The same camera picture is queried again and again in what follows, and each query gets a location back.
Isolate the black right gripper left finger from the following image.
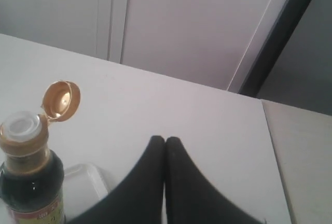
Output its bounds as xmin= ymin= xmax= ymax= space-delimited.
xmin=70 ymin=136 xmax=165 ymax=223

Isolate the dark vertical post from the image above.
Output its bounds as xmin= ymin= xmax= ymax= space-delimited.
xmin=238 ymin=0 xmax=312 ymax=97

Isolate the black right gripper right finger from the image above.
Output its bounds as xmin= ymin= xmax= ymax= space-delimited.
xmin=165 ymin=137 xmax=260 ymax=223

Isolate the white rectangular plastic tray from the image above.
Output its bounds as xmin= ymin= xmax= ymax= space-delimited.
xmin=63 ymin=163 xmax=117 ymax=216

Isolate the white cabinet behind table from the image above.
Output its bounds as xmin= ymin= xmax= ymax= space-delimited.
xmin=1 ymin=0 xmax=287 ymax=92

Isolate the dark soy sauce bottle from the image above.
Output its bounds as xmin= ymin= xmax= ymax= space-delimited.
xmin=1 ymin=80 xmax=80 ymax=223

